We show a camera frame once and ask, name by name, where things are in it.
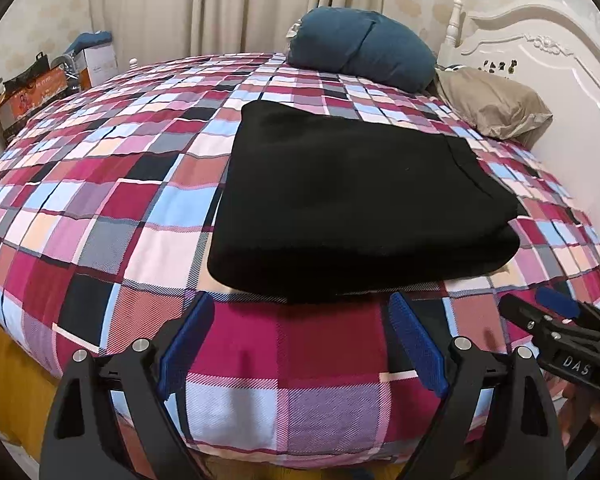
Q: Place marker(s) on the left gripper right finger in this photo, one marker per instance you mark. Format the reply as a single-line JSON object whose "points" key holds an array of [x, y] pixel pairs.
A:
{"points": [[495, 419]]}

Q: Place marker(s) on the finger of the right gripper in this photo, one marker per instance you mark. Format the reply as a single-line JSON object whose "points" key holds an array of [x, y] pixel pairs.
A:
{"points": [[539, 322], [580, 313]]}

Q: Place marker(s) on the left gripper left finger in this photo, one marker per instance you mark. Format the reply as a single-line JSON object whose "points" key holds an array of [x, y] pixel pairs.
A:
{"points": [[82, 438]]}

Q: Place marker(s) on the black pants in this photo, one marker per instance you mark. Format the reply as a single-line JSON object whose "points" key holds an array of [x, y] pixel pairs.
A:
{"points": [[318, 207]]}

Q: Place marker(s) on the right hand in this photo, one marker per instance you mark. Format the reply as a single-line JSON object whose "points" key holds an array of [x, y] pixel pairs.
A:
{"points": [[570, 412]]}

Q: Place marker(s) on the beige pillow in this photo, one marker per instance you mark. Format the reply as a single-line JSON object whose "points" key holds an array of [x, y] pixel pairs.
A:
{"points": [[497, 107]]}

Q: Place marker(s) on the plaid checkered bedspread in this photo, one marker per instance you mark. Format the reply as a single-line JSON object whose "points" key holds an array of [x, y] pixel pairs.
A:
{"points": [[107, 203]]}

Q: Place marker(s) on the white carved headboard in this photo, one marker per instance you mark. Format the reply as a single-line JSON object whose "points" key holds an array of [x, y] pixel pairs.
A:
{"points": [[543, 45]]}

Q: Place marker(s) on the orange printed box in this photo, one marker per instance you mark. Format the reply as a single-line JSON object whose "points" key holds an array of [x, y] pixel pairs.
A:
{"points": [[16, 110]]}

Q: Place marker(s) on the dark blue pillow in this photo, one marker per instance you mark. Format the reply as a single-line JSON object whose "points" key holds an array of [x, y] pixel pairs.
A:
{"points": [[363, 44]]}

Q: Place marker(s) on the black bag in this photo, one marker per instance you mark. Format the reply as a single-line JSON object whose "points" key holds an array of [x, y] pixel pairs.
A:
{"points": [[28, 76]]}

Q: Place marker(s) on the white cardboard box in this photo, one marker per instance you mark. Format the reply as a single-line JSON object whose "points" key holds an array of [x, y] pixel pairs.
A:
{"points": [[96, 65]]}

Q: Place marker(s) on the blue cloth on box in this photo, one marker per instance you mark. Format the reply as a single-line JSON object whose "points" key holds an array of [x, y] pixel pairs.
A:
{"points": [[87, 40]]}

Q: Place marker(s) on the wooden bed frame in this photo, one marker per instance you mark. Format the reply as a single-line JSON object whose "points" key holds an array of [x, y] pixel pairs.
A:
{"points": [[27, 392]]}

